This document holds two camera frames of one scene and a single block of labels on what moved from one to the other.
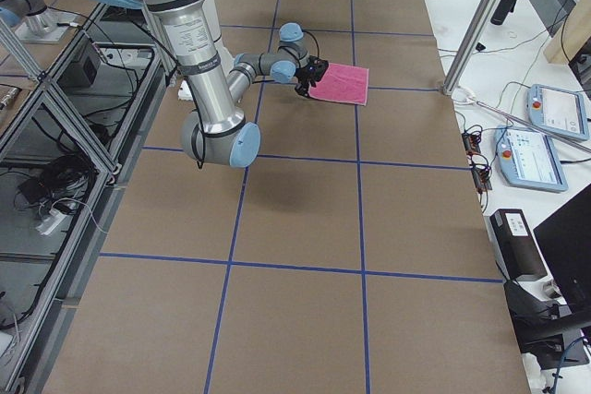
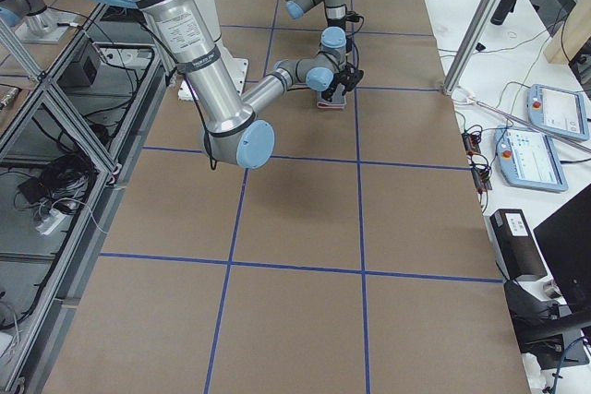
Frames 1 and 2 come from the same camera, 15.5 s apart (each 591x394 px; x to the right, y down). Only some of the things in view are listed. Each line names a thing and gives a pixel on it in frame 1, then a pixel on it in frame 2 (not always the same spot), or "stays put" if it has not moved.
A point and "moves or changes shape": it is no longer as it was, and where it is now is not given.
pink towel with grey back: [343, 83] moves or changes shape
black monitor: [564, 241] stays put
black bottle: [508, 4] stays put
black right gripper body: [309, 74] → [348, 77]
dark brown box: [515, 244] stays put
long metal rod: [534, 126] stays put
